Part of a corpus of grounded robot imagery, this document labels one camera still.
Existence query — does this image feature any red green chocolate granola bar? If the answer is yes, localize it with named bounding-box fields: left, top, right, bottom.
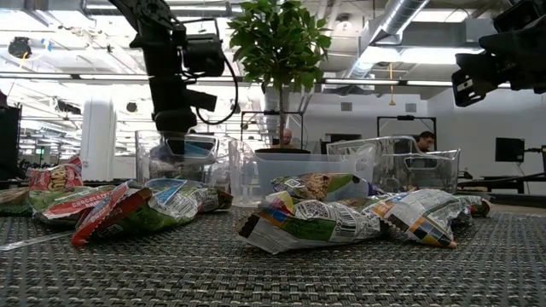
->
left=30, top=183, right=116, bottom=226

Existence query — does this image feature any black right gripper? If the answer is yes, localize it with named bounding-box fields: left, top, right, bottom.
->
left=451, top=19, right=546, bottom=107

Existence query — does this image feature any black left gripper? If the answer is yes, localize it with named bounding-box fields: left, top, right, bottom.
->
left=142, top=46, right=218, bottom=157

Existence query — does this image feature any grey woven placemat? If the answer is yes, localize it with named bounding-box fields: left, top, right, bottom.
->
left=0, top=206, right=546, bottom=307

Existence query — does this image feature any silver ventilation duct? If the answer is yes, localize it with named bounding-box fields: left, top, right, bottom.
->
left=340, top=0, right=431, bottom=80

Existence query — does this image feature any small clear plastic bin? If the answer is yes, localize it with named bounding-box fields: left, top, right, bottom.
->
left=228, top=139, right=377, bottom=209

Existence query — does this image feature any white blue granola bar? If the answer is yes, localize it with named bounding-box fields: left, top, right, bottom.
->
left=370, top=188, right=466, bottom=249

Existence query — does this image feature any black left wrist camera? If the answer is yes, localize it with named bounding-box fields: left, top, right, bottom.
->
left=182, top=32, right=226, bottom=78

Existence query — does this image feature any green orange granola bar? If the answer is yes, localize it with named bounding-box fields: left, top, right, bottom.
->
left=451, top=194, right=491, bottom=226

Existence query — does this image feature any white tape strip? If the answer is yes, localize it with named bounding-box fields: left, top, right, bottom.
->
left=0, top=229, right=76, bottom=252

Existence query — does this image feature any hanging yellow cord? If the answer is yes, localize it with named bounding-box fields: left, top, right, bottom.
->
left=386, top=62, right=397, bottom=107

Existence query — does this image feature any black monitor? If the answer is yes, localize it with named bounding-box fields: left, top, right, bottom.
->
left=494, top=136, right=526, bottom=163

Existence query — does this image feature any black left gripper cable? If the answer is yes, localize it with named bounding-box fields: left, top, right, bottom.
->
left=194, top=55, right=241, bottom=126

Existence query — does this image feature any green potted plant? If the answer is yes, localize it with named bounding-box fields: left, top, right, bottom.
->
left=225, top=0, right=333, bottom=154

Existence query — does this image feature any black hanging ceiling lamp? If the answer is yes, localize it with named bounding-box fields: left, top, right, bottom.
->
left=8, top=37, right=33, bottom=60

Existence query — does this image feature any black frame stand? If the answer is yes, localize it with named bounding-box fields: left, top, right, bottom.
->
left=376, top=114, right=438, bottom=148

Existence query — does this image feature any black panel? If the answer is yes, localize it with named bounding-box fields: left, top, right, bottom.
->
left=0, top=91, right=21, bottom=182

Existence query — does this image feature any person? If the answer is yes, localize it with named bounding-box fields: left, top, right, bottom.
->
left=277, top=127, right=296, bottom=150
left=415, top=130, right=437, bottom=154

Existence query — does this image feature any black desk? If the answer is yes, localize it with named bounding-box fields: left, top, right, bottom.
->
left=456, top=170, right=546, bottom=196

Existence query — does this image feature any white pillar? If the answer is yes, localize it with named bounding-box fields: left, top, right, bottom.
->
left=79, top=100, right=118, bottom=182

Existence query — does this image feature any black aluminium table frame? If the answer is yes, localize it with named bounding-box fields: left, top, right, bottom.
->
left=488, top=192, right=546, bottom=209

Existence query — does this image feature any ceiling light strip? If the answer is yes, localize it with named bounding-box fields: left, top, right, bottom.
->
left=78, top=73, right=150, bottom=81
left=84, top=3, right=227, bottom=12
left=0, top=72, right=73, bottom=80
left=404, top=79, right=454, bottom=87
left=323, top=78, right=401, bottom=85
left=189, top=75, right=238, bottom=83

